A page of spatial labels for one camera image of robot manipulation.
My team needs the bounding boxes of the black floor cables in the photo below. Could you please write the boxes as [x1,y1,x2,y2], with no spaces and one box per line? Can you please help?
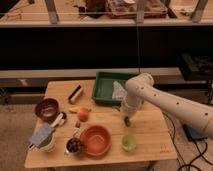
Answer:
[163,79,213,171]

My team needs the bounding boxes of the wooden shelf with clutter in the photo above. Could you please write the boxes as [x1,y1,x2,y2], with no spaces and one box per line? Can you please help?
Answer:
[0,0,213,28]

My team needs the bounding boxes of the dark red bowl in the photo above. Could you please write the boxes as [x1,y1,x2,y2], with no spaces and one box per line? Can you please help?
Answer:
[35,98,59,123]

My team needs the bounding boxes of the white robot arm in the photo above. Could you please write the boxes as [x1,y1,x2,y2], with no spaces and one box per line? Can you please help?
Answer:
[121,73,213,139]

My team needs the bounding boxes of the white mug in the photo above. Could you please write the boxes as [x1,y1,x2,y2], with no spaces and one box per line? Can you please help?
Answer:
[40,135,55,152]

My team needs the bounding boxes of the light green cup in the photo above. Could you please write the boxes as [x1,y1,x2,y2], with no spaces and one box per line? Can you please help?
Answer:
[121,134,137,152]

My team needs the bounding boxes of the orange bowl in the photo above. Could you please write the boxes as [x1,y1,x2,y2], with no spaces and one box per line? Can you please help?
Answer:
[80,125,111,157]

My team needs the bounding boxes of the white handled utensil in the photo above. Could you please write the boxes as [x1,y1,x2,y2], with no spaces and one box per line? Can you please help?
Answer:
[51,112,67,127]

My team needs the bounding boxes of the green plastic tray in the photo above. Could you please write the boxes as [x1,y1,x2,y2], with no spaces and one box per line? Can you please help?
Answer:
[92,71,135,106]

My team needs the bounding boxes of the yellow banana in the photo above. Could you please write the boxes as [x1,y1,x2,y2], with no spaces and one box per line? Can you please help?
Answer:
[69,106,91,113]

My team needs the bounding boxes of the glass cup with dark contents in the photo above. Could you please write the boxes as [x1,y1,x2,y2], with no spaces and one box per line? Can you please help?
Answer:
[65,137,83,155]

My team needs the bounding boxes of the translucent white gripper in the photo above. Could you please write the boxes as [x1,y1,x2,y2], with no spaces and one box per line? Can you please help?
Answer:
[120,95,143,119]

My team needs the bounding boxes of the orange fruit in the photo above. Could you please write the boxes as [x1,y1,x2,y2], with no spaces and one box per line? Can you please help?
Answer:
[77,108,90,122]

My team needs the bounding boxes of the white crumpled cloth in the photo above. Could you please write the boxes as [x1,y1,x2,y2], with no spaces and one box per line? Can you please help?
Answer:
[112,81,126,100]

